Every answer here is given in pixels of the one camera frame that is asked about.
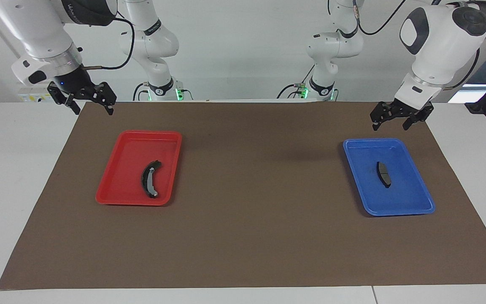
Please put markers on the blue plastic tray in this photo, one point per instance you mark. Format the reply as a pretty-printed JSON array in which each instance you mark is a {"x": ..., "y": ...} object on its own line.
[{"x": 388, "y": 198}]

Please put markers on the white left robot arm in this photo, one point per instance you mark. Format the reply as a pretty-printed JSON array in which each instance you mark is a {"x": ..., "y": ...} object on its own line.
[{"x": 441, "y": 42}]

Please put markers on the red plastic tray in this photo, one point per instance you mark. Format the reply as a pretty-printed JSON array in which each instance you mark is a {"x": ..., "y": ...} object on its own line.
[{"x": 139, "y": 169}]

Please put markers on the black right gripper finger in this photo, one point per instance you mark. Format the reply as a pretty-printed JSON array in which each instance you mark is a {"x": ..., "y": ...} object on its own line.
[
  {"x": 109, "y": 108},
  {"x": 74, "y": 106}
]

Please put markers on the white power strip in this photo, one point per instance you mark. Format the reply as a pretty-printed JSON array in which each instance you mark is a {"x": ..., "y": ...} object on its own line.
[{"x": 36, "y": 95}]

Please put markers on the dark brake pad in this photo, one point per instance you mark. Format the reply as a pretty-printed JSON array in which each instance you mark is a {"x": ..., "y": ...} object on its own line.
[{"x": 384, "y": 174}]

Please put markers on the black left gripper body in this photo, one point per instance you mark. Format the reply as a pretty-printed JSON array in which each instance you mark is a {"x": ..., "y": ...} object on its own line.
[{"x": 399, "y": 110}]

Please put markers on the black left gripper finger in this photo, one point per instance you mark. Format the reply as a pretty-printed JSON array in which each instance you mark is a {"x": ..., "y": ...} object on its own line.
[
  {"x": 376, "y": 123},
  {"x": 409, "y": 122}
]

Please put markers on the brown table mat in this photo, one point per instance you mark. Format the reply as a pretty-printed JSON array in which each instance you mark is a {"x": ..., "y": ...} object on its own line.
[{"x": 251, "y": 236}]

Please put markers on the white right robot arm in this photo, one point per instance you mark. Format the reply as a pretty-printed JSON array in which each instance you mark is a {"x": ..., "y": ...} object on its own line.
[{"x": 40, "y": 29}]

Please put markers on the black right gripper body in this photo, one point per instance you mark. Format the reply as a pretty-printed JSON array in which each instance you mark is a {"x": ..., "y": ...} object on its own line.
[{"x": 72, "y": 82}]

